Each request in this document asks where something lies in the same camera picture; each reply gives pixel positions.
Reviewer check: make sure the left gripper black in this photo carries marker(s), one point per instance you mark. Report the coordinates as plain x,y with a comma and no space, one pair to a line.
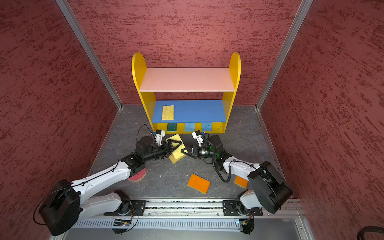
169,145

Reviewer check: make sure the aluminium corner post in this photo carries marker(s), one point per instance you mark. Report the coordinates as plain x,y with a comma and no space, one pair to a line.
290,37
78,31

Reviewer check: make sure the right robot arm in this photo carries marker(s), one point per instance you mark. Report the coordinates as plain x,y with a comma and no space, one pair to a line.
269,189

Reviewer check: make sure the right aluminium corner post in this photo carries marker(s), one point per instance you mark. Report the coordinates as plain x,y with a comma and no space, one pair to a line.
290,37

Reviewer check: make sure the yellow sponge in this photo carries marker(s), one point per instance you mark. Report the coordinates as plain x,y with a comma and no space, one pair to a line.
177,154
168,113

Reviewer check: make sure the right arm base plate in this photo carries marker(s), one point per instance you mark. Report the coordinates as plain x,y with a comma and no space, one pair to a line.
233,208

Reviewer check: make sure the right electronics board with wires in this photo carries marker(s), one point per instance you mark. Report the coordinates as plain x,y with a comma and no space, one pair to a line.
246,226

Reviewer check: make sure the white slotted cable duct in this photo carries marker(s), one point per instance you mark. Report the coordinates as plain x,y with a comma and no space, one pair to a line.
170,224

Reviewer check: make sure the orange sponge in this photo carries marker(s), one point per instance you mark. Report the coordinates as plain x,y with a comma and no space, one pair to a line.
199,183
241,182

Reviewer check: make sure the yellow shelf pink blue boards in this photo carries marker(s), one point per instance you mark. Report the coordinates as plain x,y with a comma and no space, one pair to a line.
149,81

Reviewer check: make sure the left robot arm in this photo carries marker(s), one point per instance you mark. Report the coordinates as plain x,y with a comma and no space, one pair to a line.
70,202

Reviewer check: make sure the electronics board with wires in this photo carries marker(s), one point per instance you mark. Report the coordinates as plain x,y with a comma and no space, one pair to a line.
246,226
122,226

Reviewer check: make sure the left aluminium corner post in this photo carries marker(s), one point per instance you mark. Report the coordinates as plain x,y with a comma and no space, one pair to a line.
78,31

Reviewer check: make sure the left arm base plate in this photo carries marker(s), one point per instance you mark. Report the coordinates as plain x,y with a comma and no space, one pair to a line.
135,207

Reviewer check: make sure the green scouring sponge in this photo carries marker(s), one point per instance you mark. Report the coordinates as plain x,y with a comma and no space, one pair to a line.
172,127

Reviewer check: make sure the blue sponge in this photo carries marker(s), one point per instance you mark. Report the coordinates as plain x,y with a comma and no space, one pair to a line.
207,127
189,127

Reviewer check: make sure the left electronics board with wires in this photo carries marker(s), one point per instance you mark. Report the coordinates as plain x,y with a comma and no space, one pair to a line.
122,226

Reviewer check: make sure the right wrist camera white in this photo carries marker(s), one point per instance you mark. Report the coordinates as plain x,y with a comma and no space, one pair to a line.
197,135

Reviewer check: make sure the pink round smiley sponge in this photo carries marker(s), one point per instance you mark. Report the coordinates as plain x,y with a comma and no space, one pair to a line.
139,176

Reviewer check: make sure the aluminium mounting rail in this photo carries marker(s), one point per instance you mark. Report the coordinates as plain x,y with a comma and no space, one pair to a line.
209,208

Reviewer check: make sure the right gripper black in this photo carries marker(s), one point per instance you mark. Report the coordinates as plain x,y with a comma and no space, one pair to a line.
195,151

